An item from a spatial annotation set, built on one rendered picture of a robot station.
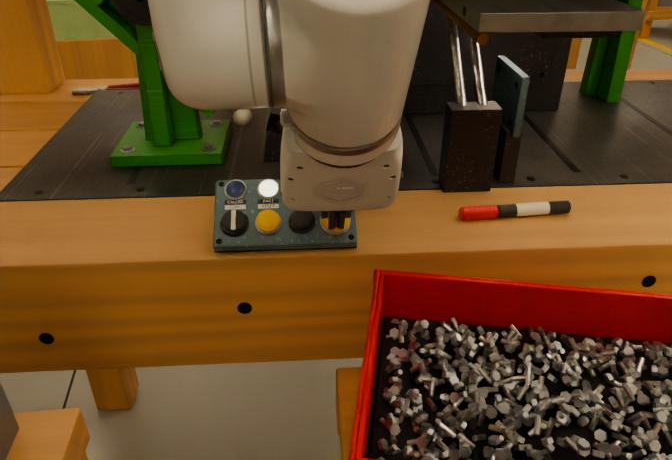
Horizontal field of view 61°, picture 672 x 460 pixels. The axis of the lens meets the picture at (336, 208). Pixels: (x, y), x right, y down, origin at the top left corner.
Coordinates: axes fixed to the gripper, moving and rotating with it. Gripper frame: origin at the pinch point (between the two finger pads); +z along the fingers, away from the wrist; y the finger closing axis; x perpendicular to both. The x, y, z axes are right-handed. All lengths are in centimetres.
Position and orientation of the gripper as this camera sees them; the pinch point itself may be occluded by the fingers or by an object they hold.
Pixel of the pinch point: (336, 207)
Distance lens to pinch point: 57.2
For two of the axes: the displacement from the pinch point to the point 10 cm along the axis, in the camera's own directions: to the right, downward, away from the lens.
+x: -0.4, -9.1, 4.2
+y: 10.0, -0.2, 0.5
